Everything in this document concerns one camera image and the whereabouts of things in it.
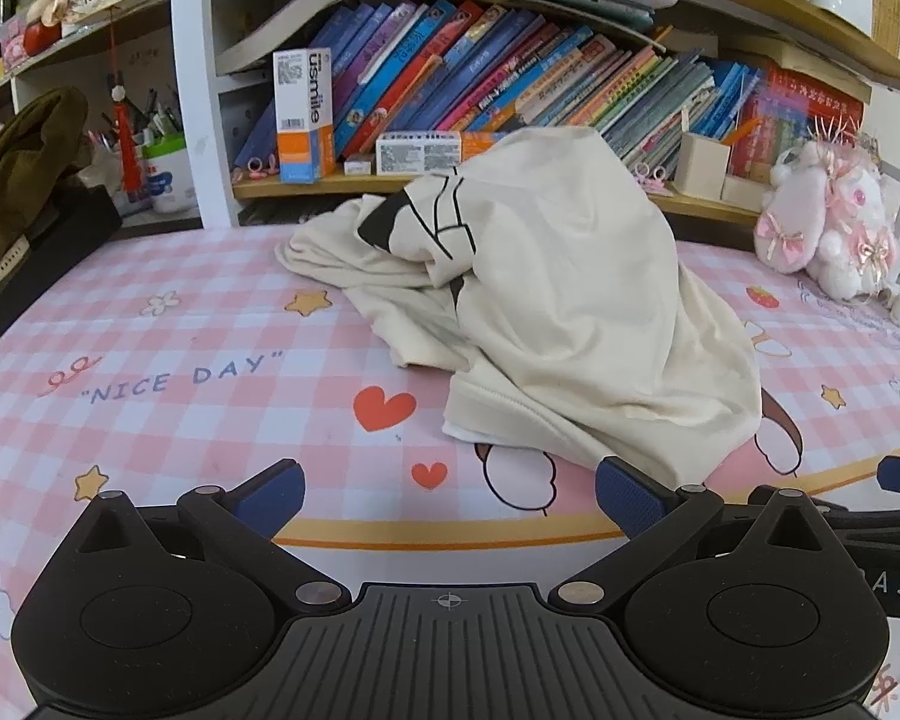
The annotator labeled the red boxed book set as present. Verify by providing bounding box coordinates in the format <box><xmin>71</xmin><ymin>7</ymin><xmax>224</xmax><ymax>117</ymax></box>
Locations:
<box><xmin>731</xmin><ymin>66</ymin><xmax>865</xmax><ymax>182</ymax></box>

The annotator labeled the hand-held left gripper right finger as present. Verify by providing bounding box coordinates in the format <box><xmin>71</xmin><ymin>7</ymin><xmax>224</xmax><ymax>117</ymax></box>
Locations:
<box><xmin>555</xmin><ymin>456</ymin><xmax>841</xmax><ymax>612</ymax></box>

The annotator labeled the tall beige open box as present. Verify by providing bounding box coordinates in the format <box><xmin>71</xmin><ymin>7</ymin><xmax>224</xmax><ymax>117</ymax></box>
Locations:
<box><xmin>675</xmin><ymin>131</ymin><xmax>732</xmax><ymax>200</ymax></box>

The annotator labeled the low beige open box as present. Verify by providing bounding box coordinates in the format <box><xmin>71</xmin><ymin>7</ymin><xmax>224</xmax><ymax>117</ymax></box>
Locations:
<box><xmin>722</xmin><ymin>174</ymin><xmax>770</xmax><ymax>212</ymax></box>

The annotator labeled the thick leaning book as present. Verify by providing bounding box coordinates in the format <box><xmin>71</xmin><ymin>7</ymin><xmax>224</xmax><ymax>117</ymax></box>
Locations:
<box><xmin>216</xmin><ymin>0</ymin><xmax>359</xmax><ymax>77</ymax></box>

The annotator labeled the beige woven strap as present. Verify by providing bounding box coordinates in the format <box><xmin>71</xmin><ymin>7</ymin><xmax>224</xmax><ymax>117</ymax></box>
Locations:
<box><xmin>0</xmin><ymin>236</ymin><xmax>31</xmax><ymax>305</ymax></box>

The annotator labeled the cream t-shirt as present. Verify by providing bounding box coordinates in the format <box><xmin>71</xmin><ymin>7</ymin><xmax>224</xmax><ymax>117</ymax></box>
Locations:
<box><xmin>276</xmin><ymin>126</ymin><xmax>764</xmax><ymax>488</ymax></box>

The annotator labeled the red tassel hanging charm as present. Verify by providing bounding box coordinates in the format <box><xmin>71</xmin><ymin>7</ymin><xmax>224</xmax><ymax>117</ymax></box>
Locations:
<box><xmin>41</xmin><ymin>0</ymin><xmax>158</xmax><ymax>196</ymax></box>

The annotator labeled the pink checked cartoon mat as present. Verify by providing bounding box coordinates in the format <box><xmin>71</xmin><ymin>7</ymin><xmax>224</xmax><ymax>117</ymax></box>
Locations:
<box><xmin>0</xmin><ymin>225</ymin><xmax>900</xmax><ymax>720</ymax></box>

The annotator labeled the white jar green lid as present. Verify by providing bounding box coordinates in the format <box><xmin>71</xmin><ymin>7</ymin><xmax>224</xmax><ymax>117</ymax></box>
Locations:
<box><xmin>141</xmin><ymin>133</ymin><xmax>200</xmax><ymax>215</ymax></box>

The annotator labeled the row of colourful books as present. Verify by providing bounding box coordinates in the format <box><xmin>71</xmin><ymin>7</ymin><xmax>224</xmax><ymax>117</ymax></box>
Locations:
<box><xmin>229</xmin><ymin>0</ymin><xmax>766</xmax><ymax>173</ymax></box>

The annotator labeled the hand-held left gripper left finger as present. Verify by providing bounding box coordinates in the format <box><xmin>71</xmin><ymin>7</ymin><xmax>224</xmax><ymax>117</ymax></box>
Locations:
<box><xmin>67</xmin><ymin>457</ymin><xmax>353</xmax><ymax>612</ymax></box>

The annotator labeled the flat white orange box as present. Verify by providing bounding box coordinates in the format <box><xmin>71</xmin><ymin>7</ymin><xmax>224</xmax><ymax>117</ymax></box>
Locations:
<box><xmin>375</xmin><ymin>130</ymin><xmax>522</xmax><ymax>177</ymax></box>

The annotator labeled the pink white bunny plush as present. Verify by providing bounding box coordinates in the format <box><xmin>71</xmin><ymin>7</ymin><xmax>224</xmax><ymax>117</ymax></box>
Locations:
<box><xmin>754</xmin><ymin>120</ymin><xmax>900</xmax><ymax>301</ymax></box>

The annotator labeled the bunch of pens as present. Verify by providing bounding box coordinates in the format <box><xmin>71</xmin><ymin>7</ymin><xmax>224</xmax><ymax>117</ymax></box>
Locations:
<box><xmin>90</xmin><ymin>86</ymin><xmax>188</xmax><ymax>155</ymax></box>

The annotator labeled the black case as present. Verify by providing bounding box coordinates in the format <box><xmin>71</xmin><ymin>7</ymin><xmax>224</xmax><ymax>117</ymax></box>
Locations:
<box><xmin>0</xmin><ymin>184</ymin><xmax>125</xmax><ymax>376</ymax></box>

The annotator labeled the white wooden bookshelf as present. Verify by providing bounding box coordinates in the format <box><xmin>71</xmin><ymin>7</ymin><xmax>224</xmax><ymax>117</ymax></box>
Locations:
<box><xmin>0</xmin><ymin>0</ymin><xmax>900</xmax><ymax>230</ymax></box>

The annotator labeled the tall white orange box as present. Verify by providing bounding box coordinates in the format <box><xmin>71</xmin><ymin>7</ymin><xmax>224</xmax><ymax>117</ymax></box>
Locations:
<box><xmin>272</xmin><ymin>47</ymin><xmax>338</xmax><ymax>185</ymax></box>

